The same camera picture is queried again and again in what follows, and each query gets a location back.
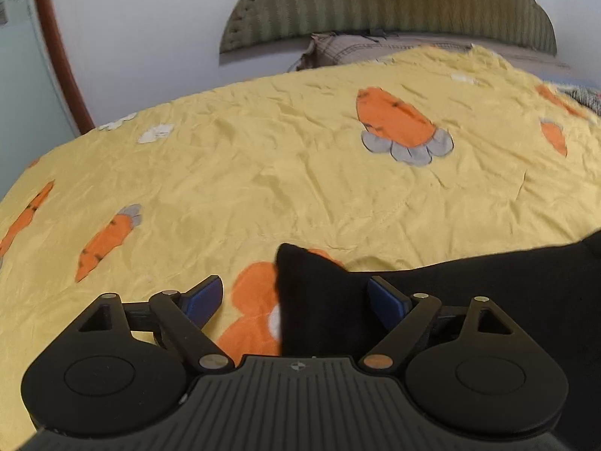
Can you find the olive striped padded headboard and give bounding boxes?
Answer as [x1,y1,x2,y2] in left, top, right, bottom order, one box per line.
[220,0,559,56]

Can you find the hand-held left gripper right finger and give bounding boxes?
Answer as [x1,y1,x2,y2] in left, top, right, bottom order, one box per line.
[359,276,515,377]

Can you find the dark patterned cloth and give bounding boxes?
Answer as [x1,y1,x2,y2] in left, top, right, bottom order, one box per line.
[559,82,601,114]

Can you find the black pants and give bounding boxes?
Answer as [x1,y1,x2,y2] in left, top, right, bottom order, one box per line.
[275,231,601,424]

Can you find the brown wooden door frame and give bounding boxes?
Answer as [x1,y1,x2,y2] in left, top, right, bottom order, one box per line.
[30,0,97,133]

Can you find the beige plaid pillow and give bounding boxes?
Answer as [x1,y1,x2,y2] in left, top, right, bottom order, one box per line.
[286,32,574,73]

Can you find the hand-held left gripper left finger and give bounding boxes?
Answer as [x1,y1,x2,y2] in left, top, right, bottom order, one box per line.
[77,274,236,375]

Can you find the frosted flower-print sliding door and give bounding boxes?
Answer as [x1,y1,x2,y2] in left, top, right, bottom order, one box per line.
[0,0,82,200]

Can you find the yellow carrot-print blanket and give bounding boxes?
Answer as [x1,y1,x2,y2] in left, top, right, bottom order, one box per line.
[0,44,601,447]

